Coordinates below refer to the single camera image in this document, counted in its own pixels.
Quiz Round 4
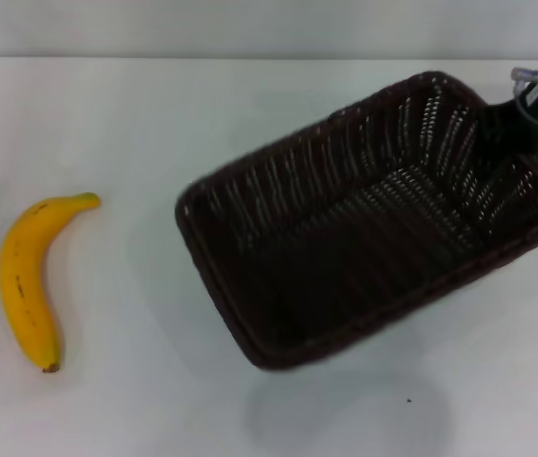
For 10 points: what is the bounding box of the dark brown woven basket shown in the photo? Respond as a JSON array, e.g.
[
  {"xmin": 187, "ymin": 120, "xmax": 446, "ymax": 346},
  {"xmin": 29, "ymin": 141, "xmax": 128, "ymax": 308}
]
[{"xmin": 174, "ymin": 70, "xmax": 538, "ymax": 372}]

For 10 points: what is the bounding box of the yellow banana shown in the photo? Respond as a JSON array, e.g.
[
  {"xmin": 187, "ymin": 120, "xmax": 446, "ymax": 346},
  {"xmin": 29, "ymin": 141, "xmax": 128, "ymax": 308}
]
[{"xmin": 0, "ymin": 191, "xmax": 102, "ymax": 374}]

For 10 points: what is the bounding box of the silver cable connector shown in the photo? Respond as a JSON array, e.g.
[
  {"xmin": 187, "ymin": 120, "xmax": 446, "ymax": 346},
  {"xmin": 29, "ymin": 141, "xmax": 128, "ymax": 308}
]
[{"xmin": 509, "ymin": 66, "xmax": 538, "ymax": 97}]

